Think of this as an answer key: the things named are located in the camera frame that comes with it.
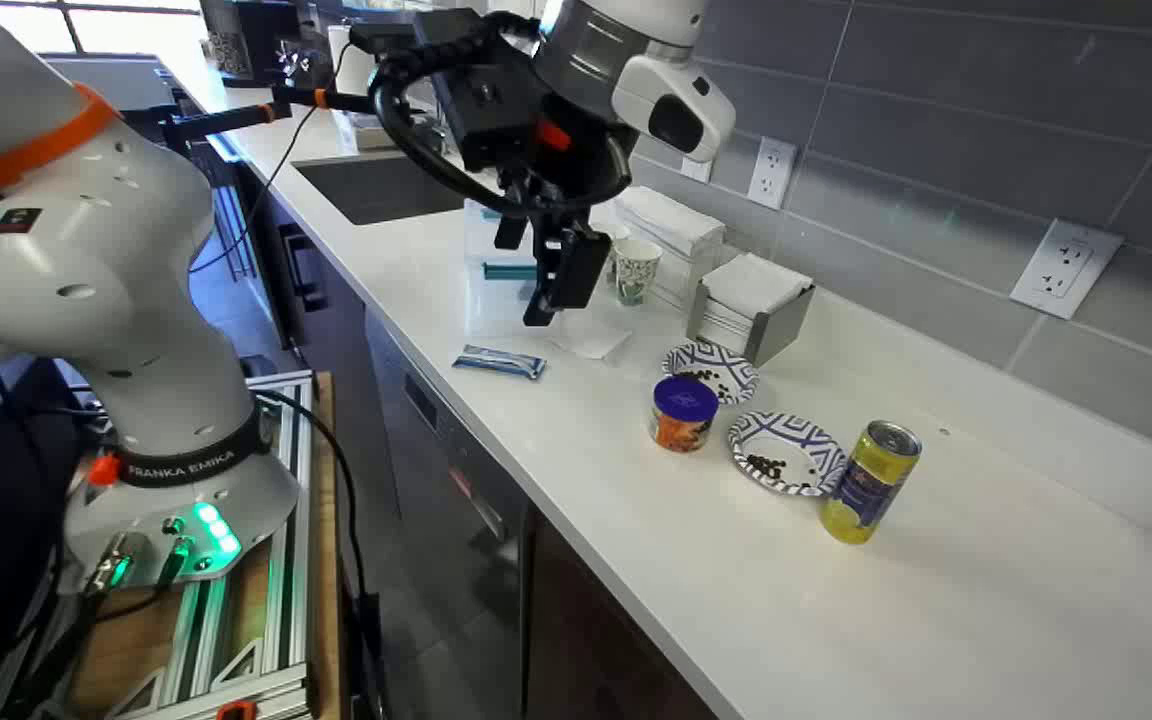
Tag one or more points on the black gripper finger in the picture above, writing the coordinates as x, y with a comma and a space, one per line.
514, 222
574, 273

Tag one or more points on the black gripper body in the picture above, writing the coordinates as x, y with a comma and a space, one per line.
582, 165

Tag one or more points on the yellow soda can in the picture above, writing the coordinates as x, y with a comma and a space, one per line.
871, 487

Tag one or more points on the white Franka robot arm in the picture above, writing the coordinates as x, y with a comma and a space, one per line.
97, 267

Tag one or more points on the printed paper cup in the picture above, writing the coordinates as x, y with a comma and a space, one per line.
637, 273

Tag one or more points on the clear plastic lid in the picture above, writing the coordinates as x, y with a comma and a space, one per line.
599, 334

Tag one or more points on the long white box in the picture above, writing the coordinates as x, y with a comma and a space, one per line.
669, 222

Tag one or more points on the dark kitchen sink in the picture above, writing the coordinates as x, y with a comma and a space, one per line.
362, 191

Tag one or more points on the small blue patterned paper plate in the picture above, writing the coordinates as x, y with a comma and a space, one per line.
720, 363

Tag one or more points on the grey napkin dispenser box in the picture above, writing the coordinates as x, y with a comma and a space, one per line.
749, 307

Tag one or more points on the orange jar with blue lid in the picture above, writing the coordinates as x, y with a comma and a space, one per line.
687, 416

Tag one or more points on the coffee bean pile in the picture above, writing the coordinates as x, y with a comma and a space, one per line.
770, 464

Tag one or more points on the large blue patterned paper plate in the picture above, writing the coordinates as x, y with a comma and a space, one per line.
803, 446

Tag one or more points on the dark counter cabinet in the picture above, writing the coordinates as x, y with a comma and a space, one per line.
471, 563

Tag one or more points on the black countertop appliance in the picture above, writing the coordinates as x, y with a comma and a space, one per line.
241, 41

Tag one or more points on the wooden board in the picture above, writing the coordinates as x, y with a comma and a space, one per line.
324, 534

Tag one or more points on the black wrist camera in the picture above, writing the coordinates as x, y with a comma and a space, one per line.
489, 112

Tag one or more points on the small white wall outlet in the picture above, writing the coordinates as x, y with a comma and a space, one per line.
693, 170

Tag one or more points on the black stereo camera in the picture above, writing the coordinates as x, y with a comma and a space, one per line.
370, 37

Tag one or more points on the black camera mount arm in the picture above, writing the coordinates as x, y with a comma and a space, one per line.
220, 120

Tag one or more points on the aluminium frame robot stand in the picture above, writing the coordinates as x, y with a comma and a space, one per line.
288, 443

